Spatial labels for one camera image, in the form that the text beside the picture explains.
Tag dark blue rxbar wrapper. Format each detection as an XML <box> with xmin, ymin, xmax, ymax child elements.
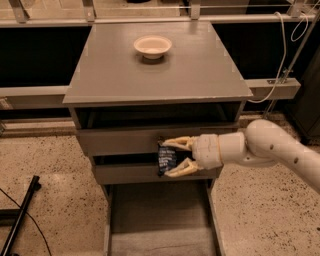
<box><xmin>158</xmin><ymin>143</ymin><xmax>177</xmax><ymax>176</ymax></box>

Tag diagonal metal support rod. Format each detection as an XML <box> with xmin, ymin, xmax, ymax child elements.
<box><xmin>261</xmin><ymin>4</ymin><xmax>320</xmax><ymax>121</ymax></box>

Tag dark cabinet at right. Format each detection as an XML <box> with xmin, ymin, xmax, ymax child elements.
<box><xmin>286</xmin><ymin>46</ymin><xmax>320</xmax><ymax>145</ymax></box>

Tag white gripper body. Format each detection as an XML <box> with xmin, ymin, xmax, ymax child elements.
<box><xmin>192</xmin><ymin>134</ymin><xmax>223</xmax><ymax>170</ymax></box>

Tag grey wooden drawer cabinet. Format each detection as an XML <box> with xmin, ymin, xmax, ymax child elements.
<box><xmin>65</xmin><ymin>28</ymin><xmax>246</xmax><ymax>193</ymax></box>

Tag black metal stand bar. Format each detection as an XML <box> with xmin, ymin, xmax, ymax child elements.
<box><xmin>0</xmin><ymin>176</ymin><xmax>41</xmax><ymax>256</ymax></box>

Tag grey middle drawer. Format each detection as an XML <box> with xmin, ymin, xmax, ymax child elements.
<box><xmin>92</xmin><ymin>164</ymin><xmax>222</xmax><ymax>185</ymax></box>

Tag grey open bottom drawer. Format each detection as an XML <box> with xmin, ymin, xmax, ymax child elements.
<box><xmin>103</xmin><ymin>180</ymin><xmax>226</xmax><ymax>256</ymax></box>

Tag grey top drawer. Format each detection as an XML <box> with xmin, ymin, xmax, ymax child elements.
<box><xmin>76</xmin><ymin>123</ymin><xmax>239</xmax><ymax>156</ymax></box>

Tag thin black floor cable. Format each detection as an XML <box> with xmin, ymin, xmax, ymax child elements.
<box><xmin>0</xmin><ymin>188</ymin><xmax>53</xmax><ymax>256</ymax></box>

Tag grey metal railing frame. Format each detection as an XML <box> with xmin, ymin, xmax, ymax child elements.
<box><xmin>0</xmin><ymin>0</ymin><xmax>319</xmax><ymax>108</ymax></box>

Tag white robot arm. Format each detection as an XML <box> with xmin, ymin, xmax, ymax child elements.
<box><xmin>161</xmin><ymin>119</ymin><xmax>320</xmax><ymax>193</ymax></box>

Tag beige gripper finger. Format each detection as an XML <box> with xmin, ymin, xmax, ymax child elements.
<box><xmin>162</xmin><ymin>136</ymin><xmax>197</xmax><ymax>151</ymax></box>
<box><xmin>165</xmin><ymin>158</ymin><xmax>202</xmax><ymax>178</ymax></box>

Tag white ceramic bowl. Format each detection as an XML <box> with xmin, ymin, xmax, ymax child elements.
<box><xmin>134</xmin><ymin>35</ymin><xmax>172</xmax><ymax>59</ymax></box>

